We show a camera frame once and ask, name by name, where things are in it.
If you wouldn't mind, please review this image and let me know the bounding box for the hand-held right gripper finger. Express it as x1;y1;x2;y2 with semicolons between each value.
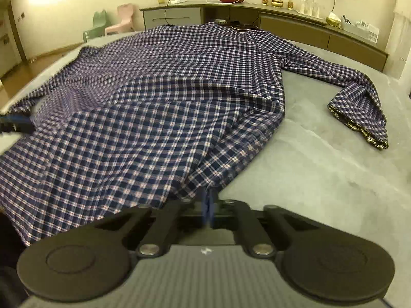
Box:
94;189;210;259
209;189;322;259

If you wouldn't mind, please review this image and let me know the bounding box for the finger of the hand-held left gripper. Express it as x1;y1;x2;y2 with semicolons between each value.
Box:
0;112;34;134

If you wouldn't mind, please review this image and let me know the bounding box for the blue plaid shirt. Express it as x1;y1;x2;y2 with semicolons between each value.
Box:
0;22;389;247

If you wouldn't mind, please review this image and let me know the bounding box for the wooden door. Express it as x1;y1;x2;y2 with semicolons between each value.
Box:
0;0;27;78

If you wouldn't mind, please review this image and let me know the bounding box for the green plastic chair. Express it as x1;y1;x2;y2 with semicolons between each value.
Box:
82;11;108;42

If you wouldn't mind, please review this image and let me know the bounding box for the pink plastic chair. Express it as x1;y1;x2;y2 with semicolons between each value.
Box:
104;3;136;36

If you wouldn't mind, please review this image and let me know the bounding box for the long grey sideboard cabinet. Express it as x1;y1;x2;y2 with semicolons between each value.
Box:
139;3;389;73

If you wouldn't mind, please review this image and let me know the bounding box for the group of clear glasses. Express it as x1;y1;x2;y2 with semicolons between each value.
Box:
297;0;323;18

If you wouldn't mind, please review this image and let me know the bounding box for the golden tissue box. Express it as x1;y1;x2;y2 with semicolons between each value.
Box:
325;12;342;28

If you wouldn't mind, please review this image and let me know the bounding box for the grey tray with small packets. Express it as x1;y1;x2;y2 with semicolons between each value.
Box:
341;14;380;44

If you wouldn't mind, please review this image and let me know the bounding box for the pale window curtain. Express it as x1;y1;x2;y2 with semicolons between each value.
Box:
387;9;411;98

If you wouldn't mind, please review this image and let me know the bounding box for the black power cable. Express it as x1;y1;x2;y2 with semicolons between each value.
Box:
164;0;181;27

